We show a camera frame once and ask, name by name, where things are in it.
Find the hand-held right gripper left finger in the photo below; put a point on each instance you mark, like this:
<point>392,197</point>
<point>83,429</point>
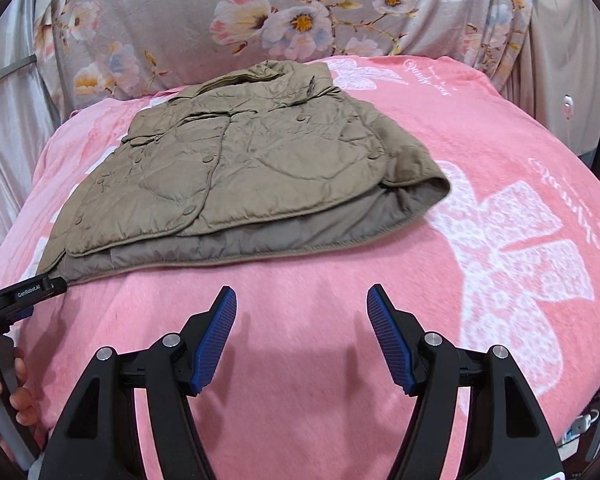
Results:
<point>214,340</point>

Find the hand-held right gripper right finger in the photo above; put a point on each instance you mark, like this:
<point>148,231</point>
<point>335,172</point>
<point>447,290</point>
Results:
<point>387,335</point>

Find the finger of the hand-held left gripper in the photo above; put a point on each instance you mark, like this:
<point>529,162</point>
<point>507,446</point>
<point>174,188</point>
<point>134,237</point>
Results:
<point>57,287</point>

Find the olive quilted jacket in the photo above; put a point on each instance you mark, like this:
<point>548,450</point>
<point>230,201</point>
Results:
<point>260,160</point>

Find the person's left hand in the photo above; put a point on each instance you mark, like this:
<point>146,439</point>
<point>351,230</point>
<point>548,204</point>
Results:
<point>17,385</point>

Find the pink printed blanket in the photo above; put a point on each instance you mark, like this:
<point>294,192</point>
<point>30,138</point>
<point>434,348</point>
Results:
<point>310,320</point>

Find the white satin curtain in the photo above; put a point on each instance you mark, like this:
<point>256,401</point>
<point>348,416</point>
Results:
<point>15,160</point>

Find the white charger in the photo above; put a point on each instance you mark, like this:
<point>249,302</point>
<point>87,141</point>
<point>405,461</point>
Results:
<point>580,422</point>

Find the grey floral blanket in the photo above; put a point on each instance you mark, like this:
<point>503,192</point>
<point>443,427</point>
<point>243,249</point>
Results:
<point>190,25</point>

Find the beige curtain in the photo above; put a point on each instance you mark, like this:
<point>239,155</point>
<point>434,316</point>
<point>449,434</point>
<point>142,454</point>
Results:
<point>570,35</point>

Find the curved metal rail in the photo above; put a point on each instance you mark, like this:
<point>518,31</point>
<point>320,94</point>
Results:
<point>7,74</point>

